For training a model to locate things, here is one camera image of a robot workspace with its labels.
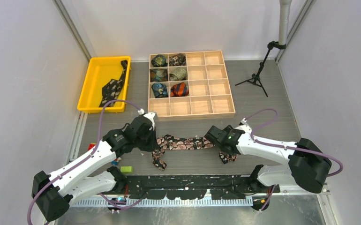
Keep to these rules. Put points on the grey vertical pole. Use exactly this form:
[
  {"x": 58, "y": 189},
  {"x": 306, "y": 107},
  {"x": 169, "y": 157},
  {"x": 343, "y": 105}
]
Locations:
[{"x": 283, "y": 21}]

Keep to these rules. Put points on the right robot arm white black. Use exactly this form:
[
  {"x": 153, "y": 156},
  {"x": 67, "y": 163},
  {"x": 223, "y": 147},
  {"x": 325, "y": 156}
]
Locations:
[{"x": 298, "y": 163}]

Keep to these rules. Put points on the dark green rolled tie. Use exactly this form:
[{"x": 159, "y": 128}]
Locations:
[{"x": 159, "y": 60}]

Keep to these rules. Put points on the blue paisley rolled tie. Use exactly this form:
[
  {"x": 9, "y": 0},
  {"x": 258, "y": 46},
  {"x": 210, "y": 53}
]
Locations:
[{"x": 159, "y": 90}]

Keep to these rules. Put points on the olive paisley rolled tie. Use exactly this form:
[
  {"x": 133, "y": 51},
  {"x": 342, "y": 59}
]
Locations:
[{"x": 178, "y": 74}]

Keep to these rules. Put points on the black mini tripod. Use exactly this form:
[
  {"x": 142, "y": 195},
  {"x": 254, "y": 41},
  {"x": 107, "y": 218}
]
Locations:
[{"x": 255, "y": 78}]

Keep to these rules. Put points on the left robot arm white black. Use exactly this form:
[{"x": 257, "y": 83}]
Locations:
[{"x": 54, "y": 192}]

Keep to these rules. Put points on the red toy truck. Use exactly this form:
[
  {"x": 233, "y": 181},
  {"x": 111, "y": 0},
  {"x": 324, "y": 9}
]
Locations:
[{"x": 114, "y": 162}]

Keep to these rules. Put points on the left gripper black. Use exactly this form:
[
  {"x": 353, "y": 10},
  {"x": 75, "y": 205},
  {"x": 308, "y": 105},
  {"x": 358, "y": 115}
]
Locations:
[{"x": 153, "y": 144}]

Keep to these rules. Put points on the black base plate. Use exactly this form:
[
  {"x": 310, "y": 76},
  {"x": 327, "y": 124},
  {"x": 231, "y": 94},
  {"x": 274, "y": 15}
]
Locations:
[{"x": 183, "y": 186}]

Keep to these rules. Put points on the green block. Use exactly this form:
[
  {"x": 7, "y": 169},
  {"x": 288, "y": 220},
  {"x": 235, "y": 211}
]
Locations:
[{"x": 126, "y": 169}]

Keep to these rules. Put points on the black patterned tie in bin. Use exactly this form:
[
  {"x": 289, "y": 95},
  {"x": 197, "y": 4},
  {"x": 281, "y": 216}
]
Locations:
[{"x": 113, "y": 88}]

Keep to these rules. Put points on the dark brown floral rolled tie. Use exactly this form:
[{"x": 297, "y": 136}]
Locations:
[{"x": 178, "y": 59}]

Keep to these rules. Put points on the yellow plastic bin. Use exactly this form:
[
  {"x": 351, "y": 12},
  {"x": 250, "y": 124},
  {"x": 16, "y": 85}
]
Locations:
[{"x": 101, "y": 71}]

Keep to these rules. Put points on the orange navy striped rolled tie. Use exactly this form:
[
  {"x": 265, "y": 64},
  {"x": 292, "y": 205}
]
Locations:
[{"x": 179, "y": 90}]

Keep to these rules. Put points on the teal brown rolled tie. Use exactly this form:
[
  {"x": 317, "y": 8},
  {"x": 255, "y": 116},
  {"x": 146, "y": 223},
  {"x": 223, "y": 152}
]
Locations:
[{"x": 158, "y": 75}]

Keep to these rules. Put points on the wooden compartment tray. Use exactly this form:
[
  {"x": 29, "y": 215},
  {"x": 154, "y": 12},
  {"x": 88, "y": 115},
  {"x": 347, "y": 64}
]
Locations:
[{"x": 210, "y": 93}]

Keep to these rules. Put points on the aluminium rail frame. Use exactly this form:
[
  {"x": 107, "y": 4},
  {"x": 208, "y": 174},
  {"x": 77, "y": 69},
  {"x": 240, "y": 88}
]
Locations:
[{"x": 168, "y": 202}]

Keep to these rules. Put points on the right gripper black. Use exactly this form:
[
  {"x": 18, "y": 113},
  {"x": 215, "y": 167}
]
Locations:
[{"x": 228, "y": 129}]

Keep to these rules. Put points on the pink floral black tie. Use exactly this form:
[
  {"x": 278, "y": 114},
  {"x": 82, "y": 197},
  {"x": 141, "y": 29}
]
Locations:
[{"x": 169, "y": 142}]

